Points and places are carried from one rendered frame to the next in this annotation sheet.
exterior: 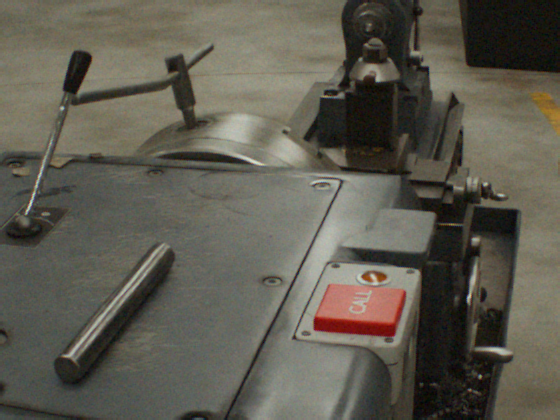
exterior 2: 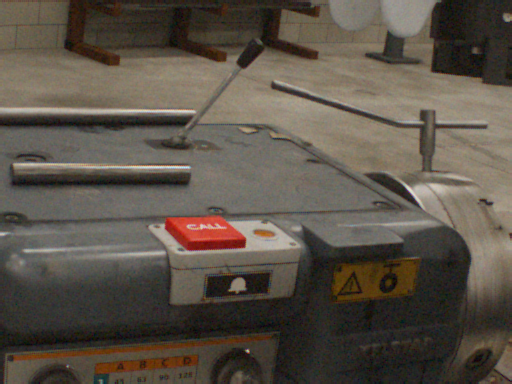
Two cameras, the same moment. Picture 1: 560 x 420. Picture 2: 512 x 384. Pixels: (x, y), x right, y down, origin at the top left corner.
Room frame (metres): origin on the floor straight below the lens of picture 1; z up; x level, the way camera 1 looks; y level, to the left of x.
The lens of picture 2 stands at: (0.26, -0.78, 1.60)
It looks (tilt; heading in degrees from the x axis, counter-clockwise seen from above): 17 degrees down; 49
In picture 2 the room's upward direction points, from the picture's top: 8 degrees clockwise
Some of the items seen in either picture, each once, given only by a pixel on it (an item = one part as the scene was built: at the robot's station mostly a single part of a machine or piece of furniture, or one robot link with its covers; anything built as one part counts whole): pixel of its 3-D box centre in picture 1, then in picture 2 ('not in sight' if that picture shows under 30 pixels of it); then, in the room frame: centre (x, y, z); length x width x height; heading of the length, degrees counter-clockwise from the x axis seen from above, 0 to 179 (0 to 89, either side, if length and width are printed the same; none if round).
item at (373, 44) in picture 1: (375, 49); not in sight; (1.91, -0.13, 1.17); 0.04 x 0.04 x 0.03
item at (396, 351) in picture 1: (360, 331); (221, 260); (0.87, -0.05, 1.23); 0.13 x 0.08 x 0.05; 168
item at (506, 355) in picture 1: (490, 354); not in sight; (1.79, -0.33, 0.69); 0.08 x 0.03 x 0.03; 78
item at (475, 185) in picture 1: (487, 191); not in sight; (1.87, -0.31, 0.95); 0.07 x 0.04 x 0.04; 78
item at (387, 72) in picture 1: (375, 69); not in sight; (1.91, -0.13, 1.13); 0.08 x 0.08 x 0.03
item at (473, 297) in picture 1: (459, 293); not in sight; (1.91, -0.28, 0.75); 0.27 x 0.10 x 0.23; 168
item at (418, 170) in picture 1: (335, 178); not in sight; (1.92, -0.07, 0.95); 0.43 x 0.17 x 0.05; 78
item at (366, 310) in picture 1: (360, 314); (204, 236); (0.85, -0.05, 1.26); 0.06 x 0.06 x 0.02; 78
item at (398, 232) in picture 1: (386, 243); (348, 243); (1.01, -0.08, 1.24); 0.09 x 0.08 x 0.03; 168
